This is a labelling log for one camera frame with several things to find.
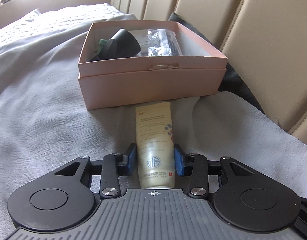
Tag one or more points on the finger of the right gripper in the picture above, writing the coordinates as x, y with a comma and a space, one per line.
300, 225

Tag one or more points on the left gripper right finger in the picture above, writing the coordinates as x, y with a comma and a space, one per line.
194, 166

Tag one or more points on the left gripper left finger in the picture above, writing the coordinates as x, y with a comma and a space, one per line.
113, 166

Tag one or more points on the cream lotion tube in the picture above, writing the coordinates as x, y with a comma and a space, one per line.
155, 146

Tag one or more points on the black wedge-shaped object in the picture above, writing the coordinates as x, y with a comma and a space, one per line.
121, 45

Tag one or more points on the green plastic crank handle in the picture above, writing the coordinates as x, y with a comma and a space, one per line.
101, 45

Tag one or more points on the clear plastic bag with parts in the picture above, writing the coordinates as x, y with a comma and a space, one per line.
162, 42

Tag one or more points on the grey blanket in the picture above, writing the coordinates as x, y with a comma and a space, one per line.
44, 122

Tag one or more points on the dark grey cloth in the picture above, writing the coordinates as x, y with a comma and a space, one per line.
231, 82

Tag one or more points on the pink cardboard box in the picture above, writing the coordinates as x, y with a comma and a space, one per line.
198, 71

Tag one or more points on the beige padded headboard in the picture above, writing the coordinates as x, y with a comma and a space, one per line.
265, 42

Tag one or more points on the white quilted bedspread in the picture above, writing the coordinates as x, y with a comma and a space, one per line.
37, 23

